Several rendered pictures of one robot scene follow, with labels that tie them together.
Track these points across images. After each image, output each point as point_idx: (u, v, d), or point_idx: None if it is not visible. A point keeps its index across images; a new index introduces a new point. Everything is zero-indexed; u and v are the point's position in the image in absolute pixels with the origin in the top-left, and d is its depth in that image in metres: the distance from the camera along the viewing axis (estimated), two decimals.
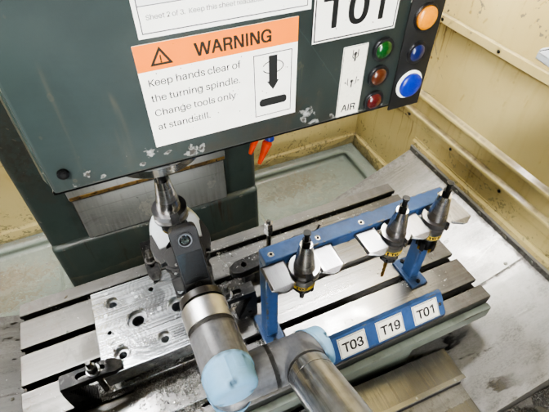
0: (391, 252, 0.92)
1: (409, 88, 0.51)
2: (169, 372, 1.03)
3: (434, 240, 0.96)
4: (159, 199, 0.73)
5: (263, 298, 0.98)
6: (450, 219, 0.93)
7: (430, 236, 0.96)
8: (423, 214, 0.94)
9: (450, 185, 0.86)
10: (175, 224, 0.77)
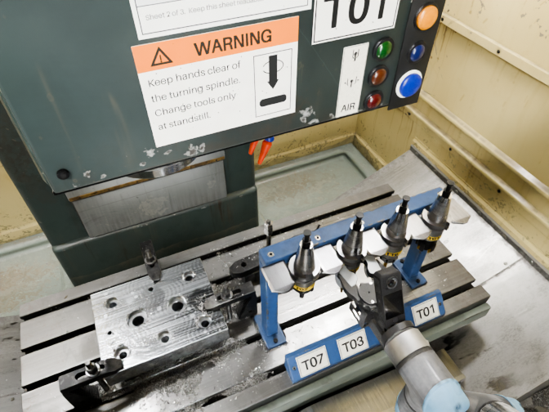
0: (391, 252, 0.92)
1: (409, 88, 0.51)
2: (169, 372, 1.03)
3: (434, 240, 0.96)
4: (352, 243, 0.84)
5: (263, 298, 0.98)
6: (450, 219, 0.93)
7: (430, 236, 0.96)
8: (423, 214, 0.94)
9: (450, 185, 0.86)
10: (356, 263, 0.88)
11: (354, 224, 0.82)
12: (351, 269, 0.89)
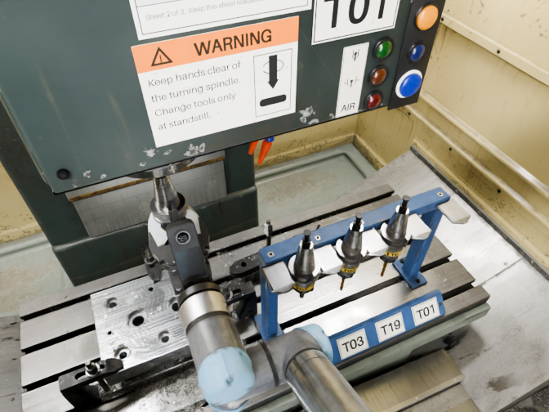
0: (391, 252, 0.92)
1: (409, 88, 0.51)
2: (169, 372, 1.03)
3: None
4: (351, 243, 0.84)
5: (263, 298, 0.98)
6: (181, 206, 0.76)
7: (164, 228, 0.78)
8: (152, 201, 0.77)
9: None
10: (355, 262, 0.88)
11: (354, 224, 0.82)
12: (350, 268, 0.89)
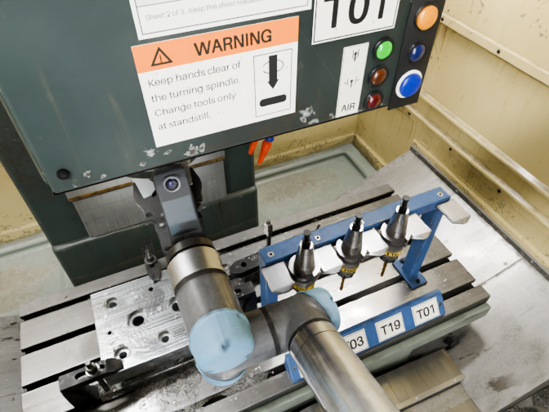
0: (391, 252, 0.92)
1: (409, 88, 0.51)
2: (169, 372, 1.03)
3: None
4: (351, 243, 0.84)
5: (263, 298, 0.98)
6: None
7: (150, 178, 0.69)
8: None
9: None
10: (355, 262, 0.88)
11: (354, 224, 0.82)
12: (350, 268, 0.89)
